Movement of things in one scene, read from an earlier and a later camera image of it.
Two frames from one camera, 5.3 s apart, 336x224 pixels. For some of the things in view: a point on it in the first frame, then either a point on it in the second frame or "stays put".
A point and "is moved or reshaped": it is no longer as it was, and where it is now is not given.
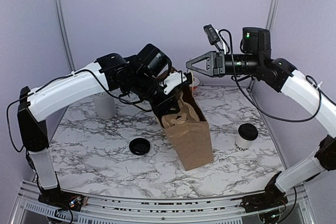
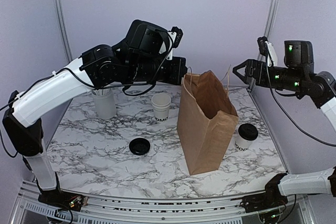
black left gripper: (164, 107) -> (177, 77)
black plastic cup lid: (248, 131) stays put
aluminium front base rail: (296, 208) stays put
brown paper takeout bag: (192, 141) is moved or reshaped
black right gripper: (218, 68) -> (252, 64)
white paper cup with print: (242, 144) stays put
